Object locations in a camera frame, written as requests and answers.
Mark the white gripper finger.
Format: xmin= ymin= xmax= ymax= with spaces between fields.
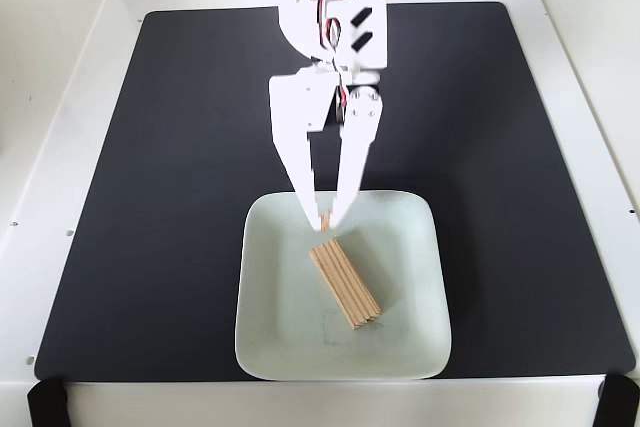
xmin=271 ymin=138 xmax=325 ymax=234
xmin=331 ymin=88 xmax=384 ymax=231

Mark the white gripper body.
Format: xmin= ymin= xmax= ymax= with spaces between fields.
xmin=269 ymin=60 xmax=387 ymax=142

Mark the light plywood wooden block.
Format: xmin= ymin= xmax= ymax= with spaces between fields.
xmin=308 ymin=236 xmax=383 ymax=332

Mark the white square plate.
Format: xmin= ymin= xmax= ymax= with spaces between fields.
xmin=233 ymin=190 xmax=454 ymax=382

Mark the black rubber mat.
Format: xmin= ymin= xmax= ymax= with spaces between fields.
xmin=33 ymin=1 xmax=636 ymax=382

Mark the black corner bracket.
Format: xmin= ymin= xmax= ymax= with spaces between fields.
xmin=594 ymin=374 xmax=640 ymax=427
xmin=27 ymin=377 xmax=71 ymax=427

